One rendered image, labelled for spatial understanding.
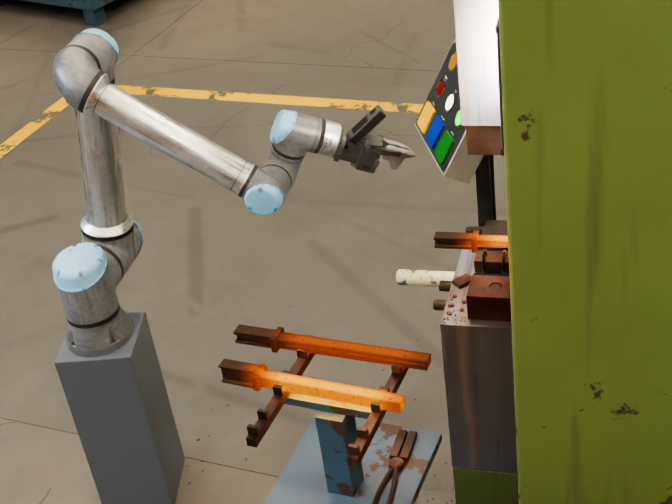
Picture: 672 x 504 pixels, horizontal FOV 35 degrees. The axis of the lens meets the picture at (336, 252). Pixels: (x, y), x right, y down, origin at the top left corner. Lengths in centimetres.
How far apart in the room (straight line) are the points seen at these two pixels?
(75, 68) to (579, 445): 148
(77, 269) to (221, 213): 192
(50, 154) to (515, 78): 415
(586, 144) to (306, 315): 238
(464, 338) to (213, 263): 219
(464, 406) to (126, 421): 109
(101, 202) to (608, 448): 154
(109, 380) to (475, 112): 140
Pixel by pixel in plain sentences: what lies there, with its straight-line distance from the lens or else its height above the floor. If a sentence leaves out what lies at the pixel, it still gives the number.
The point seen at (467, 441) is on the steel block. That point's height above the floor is 56.
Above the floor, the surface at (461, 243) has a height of 99.
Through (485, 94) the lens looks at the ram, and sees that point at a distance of 223.
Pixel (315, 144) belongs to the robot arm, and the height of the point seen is 114.
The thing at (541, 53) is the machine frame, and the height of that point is 168.
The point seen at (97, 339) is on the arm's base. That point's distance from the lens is 308.
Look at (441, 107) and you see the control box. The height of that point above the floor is 106.
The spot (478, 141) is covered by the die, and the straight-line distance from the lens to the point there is 234.
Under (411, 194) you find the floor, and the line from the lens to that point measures 476.
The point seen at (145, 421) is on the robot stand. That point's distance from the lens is 321.
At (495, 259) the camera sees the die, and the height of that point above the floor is 99.
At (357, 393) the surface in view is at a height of 102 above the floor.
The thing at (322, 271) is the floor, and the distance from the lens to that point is 432.
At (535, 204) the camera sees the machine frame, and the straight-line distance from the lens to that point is 192.
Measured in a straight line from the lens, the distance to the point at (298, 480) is 236.
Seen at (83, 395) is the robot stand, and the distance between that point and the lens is 318.
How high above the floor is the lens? 239
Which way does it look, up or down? 33 degrees down
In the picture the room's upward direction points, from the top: 8 degrees counter-clockwise
